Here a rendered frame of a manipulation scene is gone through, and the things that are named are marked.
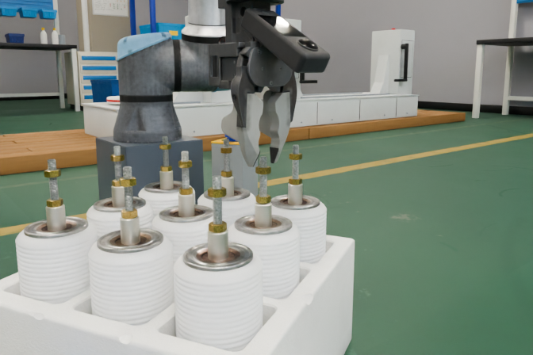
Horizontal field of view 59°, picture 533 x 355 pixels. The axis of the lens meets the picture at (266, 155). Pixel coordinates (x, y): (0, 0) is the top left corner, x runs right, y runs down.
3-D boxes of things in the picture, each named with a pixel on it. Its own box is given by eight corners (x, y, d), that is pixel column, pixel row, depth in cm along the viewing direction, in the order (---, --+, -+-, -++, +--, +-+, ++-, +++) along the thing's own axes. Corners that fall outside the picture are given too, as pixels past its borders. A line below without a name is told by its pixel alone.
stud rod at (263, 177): (258, 215, 61) (258, 157, 60) (259, 212, 62) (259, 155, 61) (266, 215, 61) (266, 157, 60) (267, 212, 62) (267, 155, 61)
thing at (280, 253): (239, 380, 59) (238, 242, 56) (220, 340, 68) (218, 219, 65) (310, 364, 62) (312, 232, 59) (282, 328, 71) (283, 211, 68)
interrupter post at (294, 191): (287, 207, 71) (288, 185, 71) (286, 202, 74) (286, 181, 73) (304, 207, 71) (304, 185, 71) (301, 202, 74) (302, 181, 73)
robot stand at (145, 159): (102, 261, 114) (94, 137, 109) (170, 244, 125) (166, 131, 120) (132, 287, 100) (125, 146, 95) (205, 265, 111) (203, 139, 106)
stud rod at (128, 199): (124, 231, 55) (120, 167, 54) (127, 228, 56) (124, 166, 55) (132, 231, 55) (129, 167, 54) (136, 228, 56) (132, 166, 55)
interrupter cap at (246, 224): (243, 240, 57) (243, 234, 57) (228, 222, 64) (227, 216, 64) (301, 233, 60) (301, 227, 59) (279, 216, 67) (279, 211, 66)
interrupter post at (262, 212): (257, 230, 60) (257, 206, 60) (251, 225, 62) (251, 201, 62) (275, 229, 61) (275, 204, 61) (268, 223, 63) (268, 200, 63)
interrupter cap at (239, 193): (259, 196, 77) (259, 192, 77) (226, 205, 72) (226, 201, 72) (228, 188, 82) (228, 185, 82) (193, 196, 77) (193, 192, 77)
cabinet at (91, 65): (67, 108, 602) (63, 52, 591) (105, 106, 631) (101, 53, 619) (82, 111, 558) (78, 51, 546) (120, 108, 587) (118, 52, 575)
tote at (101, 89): (92, 114, 512) (90, 79, 506) (127, 112, 539) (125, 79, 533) (113, 117, 476) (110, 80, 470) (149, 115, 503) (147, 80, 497)
